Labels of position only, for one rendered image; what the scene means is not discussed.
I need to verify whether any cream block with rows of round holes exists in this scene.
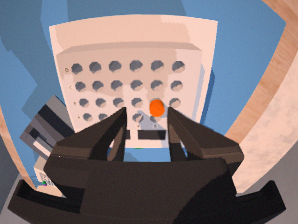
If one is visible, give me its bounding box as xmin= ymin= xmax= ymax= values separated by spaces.
xmin=49 ymin=15 xmax=218 ymax=149

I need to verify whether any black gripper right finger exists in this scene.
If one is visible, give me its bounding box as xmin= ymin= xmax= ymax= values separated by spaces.
xmin=167 ymin=107 xmax=245 ymax=176

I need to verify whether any blue bench mat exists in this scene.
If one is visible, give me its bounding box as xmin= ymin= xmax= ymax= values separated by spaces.
xmin=0 ymin=0 xmax=286 ymax=189

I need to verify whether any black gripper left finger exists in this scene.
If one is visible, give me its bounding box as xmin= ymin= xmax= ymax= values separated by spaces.
xmin=49 ymin=107 xmax=128 ymax=161

